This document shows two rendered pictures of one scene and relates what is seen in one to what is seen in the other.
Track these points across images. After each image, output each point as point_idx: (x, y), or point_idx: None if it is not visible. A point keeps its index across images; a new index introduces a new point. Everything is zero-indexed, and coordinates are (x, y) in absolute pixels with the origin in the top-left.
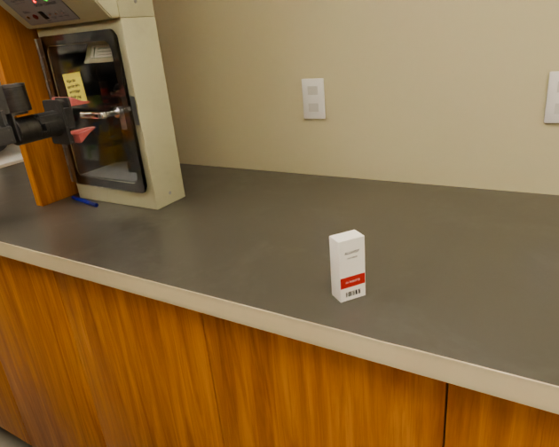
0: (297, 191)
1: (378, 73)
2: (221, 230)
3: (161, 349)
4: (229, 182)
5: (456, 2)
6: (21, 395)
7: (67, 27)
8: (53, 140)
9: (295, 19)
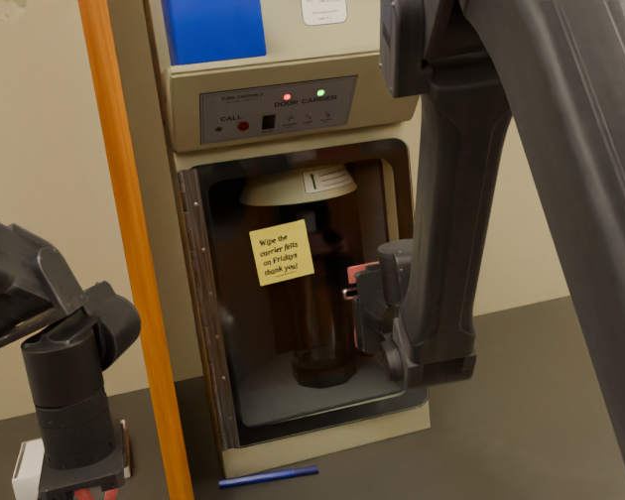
0: (509, 338)
1: (525, 174)
2: (592, 404)
3: None
4: None
5: None
6: None
7: (271, 142)
8: (368, 347)
9: (418, 117)
